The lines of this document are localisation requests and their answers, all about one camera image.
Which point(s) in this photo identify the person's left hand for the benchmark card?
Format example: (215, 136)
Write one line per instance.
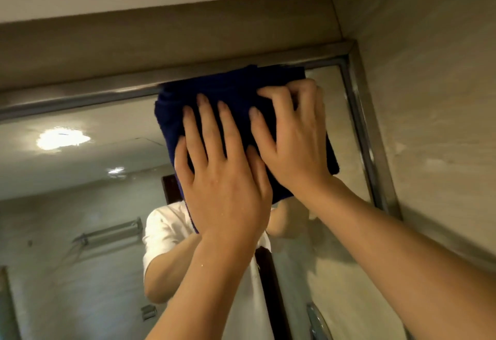
(224, 196)

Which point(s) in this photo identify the person's right hand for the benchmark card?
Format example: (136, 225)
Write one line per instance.
(302, 149)

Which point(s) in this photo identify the blue microfibre cloth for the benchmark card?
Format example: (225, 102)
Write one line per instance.
(232, 83)

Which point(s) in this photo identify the silver framed wall mirror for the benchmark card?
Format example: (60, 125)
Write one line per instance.
(97, 204)

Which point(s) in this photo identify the person's right forearm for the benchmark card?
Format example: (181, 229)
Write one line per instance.
(407, 266)

